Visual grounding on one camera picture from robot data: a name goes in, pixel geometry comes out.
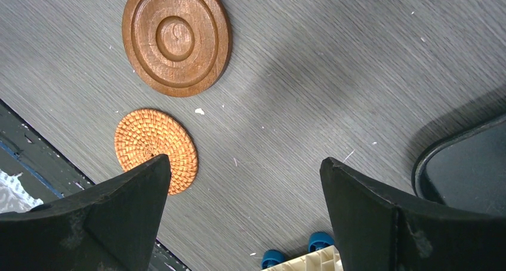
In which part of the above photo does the dark wooden round coaster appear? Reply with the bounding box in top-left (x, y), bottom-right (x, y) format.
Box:
top-left (122, 0), bottom-right (233, 97)

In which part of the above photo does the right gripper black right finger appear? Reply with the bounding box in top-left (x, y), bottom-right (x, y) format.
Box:
top-left (320, 158), bottom-right (505, 270)

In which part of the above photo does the toy block train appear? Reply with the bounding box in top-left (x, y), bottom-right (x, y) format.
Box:
top-left (261, 232), bottom-right (344, 271)

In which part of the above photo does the black plastic tray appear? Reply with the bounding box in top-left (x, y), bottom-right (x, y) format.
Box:
top-left (411, 115), bottom-right (505, 217)

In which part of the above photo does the woven rattan round coaster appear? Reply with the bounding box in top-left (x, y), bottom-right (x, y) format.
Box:
top-left (113, 109), bottom-right (198, 195)

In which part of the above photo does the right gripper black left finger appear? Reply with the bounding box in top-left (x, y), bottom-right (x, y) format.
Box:
top-left (1, 154), bottom-right (171, 270)

